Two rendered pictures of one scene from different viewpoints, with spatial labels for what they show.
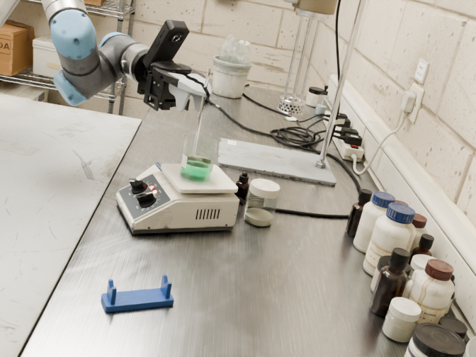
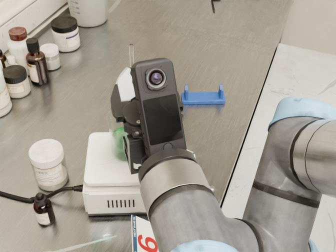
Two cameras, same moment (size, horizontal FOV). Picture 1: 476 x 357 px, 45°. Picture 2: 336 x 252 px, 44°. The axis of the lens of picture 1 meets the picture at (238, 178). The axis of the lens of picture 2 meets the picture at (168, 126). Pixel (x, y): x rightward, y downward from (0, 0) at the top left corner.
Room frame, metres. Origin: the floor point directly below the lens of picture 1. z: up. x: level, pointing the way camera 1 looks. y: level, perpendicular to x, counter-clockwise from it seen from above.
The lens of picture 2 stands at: (1.42, 0.34, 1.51)
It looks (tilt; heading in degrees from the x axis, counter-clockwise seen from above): 43 degrees down; 204
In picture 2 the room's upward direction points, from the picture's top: 2 degrees clockwise
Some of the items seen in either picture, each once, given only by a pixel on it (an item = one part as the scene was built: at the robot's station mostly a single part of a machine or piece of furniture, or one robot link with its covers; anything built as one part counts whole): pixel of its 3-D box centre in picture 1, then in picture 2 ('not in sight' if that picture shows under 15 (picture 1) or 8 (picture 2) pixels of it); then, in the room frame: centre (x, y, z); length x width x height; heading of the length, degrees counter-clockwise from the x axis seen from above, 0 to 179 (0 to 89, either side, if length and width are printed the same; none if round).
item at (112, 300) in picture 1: (139, 292); (203, 93); (0.70, 0.11, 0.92); 0.10 x 0.03 x 0.04; 119
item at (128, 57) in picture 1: (141, 64); (178, 191); (1.15, 0.24, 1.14); 0.08 x 0.05 x 0.08; 131
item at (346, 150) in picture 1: (341, 133); not in sight; (1.76, -0.29, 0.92); 0.40 x 0.06 x 0.04; 5
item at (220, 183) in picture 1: (198, 177); (121, 157); (1.01, 0.07, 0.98); 0.12 x 0.12 x 0.01; 28
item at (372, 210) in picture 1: (376, 222); not in sight; (1.03, -0.28, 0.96); 0.06 x 0.06 x 0.11
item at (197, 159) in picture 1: (198, 158); (126, 136); (0.99, 0.08, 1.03); 0.07 x 0.06 x 0.08; 170
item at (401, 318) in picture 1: (401, 320); (50, 57); (0.75, -0.28, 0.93); 0.05 x 0.05 x 0.05
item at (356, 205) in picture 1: (360, 212); not in sight; (1.08, -0.26, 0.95); 0.04 x 0.04 x 0.10
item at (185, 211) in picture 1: (182, 198); (137, 173); (0.99, 0.10, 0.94); 0.22 x 0.13 x 0.08; 118
